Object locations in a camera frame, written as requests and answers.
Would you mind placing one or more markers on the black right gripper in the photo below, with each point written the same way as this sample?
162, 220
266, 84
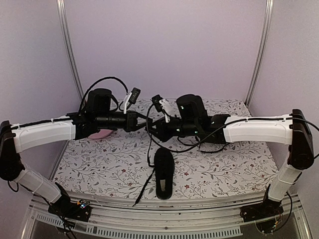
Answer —
161, 134

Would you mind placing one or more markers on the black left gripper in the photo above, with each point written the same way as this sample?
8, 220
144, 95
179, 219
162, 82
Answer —
132, 121

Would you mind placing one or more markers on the black shoelace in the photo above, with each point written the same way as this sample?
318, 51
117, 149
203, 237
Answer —
150, 162

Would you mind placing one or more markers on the black canvas shoe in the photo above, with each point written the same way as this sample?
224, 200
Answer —
164, 171

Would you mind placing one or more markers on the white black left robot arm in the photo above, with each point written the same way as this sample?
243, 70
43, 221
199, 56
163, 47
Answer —
17, 138

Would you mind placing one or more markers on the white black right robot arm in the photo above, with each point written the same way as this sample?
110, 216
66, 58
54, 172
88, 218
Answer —
292, 130

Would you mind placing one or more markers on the pink plastic plate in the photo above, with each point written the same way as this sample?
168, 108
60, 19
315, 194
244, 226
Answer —
101, 134

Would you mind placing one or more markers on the floral patterned table mat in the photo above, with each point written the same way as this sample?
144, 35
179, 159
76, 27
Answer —
132, 165

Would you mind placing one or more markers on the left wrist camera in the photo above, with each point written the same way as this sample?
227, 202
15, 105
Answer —
130, 99

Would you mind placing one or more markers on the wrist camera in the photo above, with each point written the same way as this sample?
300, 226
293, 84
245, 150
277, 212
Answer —
130, 99
162, 106

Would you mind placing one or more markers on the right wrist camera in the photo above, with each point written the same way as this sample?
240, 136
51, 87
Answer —
162, 106

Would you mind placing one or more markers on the aluminium front rail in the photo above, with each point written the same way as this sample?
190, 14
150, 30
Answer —
212, 218

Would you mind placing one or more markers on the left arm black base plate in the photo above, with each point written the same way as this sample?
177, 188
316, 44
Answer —
80, 210

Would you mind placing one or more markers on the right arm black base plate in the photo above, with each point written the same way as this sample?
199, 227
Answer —
265, 209

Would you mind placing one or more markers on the right aluminium frame post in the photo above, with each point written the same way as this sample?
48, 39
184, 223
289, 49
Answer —
261, 50

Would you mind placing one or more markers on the aluminium frame post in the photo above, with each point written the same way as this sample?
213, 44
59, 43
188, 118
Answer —
69, 48
261, 50

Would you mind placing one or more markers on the left aluminium frame post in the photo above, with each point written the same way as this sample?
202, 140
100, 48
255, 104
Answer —
69, 48

